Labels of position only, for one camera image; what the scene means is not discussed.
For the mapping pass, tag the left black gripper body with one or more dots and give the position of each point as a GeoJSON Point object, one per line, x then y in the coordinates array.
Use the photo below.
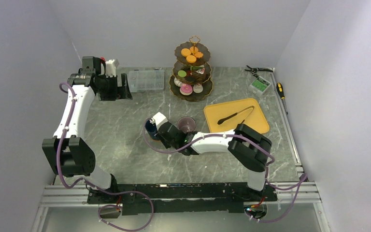
{"type": "Point", "coordinates": [109, 89]}

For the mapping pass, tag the dark blue mug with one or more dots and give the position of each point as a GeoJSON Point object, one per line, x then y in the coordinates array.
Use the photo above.
{"type": "Point", "coordinates": [152, 130]}

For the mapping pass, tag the white chocolate drizzle donut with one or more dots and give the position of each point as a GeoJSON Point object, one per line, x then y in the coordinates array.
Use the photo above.
{"type": "Point", "coordinates": [177, 82]}

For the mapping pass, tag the green macaron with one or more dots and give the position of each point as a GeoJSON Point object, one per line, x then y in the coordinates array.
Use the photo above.
{"type": "Point", "coordinates": [182, 73]}

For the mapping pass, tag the pink frosted donut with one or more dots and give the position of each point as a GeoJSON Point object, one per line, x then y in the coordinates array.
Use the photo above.
{"type": "Point", "coordinates": [186, 89]}

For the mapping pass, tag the black sandwich cookie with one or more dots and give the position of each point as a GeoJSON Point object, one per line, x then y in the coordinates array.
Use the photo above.
{"type": "Point", "coordinates": [190, 79]}

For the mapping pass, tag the three-tier black dessert stand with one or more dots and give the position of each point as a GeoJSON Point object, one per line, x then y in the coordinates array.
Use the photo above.
{"type": "Point", "coordinates": [182, 64]}

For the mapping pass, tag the orange round cookie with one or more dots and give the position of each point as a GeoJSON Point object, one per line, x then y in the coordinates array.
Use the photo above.
{"type": "Point", "coordinates": [185, 52]}

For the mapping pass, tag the mauve mug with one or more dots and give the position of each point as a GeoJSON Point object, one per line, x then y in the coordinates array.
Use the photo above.
{"type": "Point", "coordinates": [186, 124]}

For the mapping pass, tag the orange macaron top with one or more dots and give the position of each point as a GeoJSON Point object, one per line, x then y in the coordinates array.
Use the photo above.
{"type": "Point", "coordinates": [191, 59]}

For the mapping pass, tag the orange macaron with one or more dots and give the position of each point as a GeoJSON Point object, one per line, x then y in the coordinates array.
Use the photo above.
{"type": "Point", "coordinates": [191, 59]}
{"type": "Point", "coordinates": [193, 49]}

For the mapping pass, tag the red white cake slice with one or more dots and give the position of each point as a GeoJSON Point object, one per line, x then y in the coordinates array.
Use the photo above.
{"type": "Point", "coordinates": [200, 72]}

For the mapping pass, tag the orange waffle cookie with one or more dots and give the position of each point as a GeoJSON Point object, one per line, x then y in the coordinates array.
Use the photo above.
{"type": "Point", "coordinates": [198, 54]}

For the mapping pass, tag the black serving tongs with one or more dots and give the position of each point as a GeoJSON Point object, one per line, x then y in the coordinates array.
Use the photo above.
{"type": "Point", "coordinates": [221, 121]}

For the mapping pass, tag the yellow serving tray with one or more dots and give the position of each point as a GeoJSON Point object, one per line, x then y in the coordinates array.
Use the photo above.
{"type": "Point", "coordinates": [227, 115]}

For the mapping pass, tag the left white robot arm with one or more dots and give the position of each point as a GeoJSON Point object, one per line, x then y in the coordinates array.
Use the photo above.
{"type": "Point", "coordinates": [67, 153]}

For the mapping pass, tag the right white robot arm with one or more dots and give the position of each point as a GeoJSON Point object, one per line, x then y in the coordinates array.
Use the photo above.
{"type": "Point", "coordinates": [248, 146]}

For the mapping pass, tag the clear plastic box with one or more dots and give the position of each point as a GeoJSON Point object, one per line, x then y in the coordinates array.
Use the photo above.
{"type": "Point", "coordinates": [146, 80]}

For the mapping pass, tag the black pliers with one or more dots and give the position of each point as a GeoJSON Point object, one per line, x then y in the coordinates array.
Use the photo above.
{"type": "Point", "coordinates": [254, 71]}

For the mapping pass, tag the green white device box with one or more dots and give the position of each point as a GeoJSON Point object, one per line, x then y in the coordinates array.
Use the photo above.
{"type": "Point", "coordinates": [260, 85]}

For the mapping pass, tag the yellow black screwdriver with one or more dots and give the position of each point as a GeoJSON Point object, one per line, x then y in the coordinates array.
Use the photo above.
{"type": "Point", "coordinates": [280, 91]}

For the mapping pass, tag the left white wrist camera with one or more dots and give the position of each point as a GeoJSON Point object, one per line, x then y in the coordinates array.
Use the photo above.
{"type": "Point", "coordinates": [110, 67]}

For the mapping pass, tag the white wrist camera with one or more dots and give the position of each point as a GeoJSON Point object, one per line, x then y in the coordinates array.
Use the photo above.
{"type": "Point", "coordinates": [158, 120]}
{"type": "Point", "coordinates": [110, 67]}

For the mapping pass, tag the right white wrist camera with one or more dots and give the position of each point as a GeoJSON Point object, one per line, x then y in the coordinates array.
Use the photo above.
{"type": "Point", "coordinates": [158, 120]}

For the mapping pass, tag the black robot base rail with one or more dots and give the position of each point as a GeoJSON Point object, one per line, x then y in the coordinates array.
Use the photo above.
{"type": "Point", "coordinates": [181, 197]}

